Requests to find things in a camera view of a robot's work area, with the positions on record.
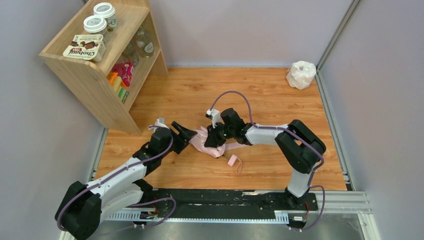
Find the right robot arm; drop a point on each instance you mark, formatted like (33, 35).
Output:
(302, 148)

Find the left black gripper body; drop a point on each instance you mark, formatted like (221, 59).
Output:
(180, 141)

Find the white crumpled plastic bag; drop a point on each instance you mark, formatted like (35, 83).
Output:
(301, 74)

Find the glass jar on shelf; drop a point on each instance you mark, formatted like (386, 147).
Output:
(144, 42)

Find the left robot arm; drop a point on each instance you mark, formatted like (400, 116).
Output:
(85, 205)

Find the white lidded cup front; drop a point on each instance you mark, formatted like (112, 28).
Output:
(97, 25)

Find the white lidded cup rear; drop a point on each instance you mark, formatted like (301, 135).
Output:
(106, 11)

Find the stack of coloured sponges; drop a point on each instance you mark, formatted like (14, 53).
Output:
(118, 86)

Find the wooden shelf unit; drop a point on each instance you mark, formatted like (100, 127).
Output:
(88, 80)

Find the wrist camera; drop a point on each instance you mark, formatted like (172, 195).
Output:
(160, 123)
(214, 115)

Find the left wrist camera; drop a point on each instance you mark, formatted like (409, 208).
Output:
(160, 123)

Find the white lidded cup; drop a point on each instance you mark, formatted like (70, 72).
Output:
(97, 25)
(106, 11)

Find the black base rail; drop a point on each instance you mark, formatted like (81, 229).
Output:
(227, 205)

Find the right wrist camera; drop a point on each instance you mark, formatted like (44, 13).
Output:
(214, 115)

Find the pink box on shelf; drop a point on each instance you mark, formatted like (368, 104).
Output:
(125, 71)

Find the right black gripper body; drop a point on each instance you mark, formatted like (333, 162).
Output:
(214, 136)

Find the Chobani yogurt pack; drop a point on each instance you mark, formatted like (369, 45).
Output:
(88, 47)

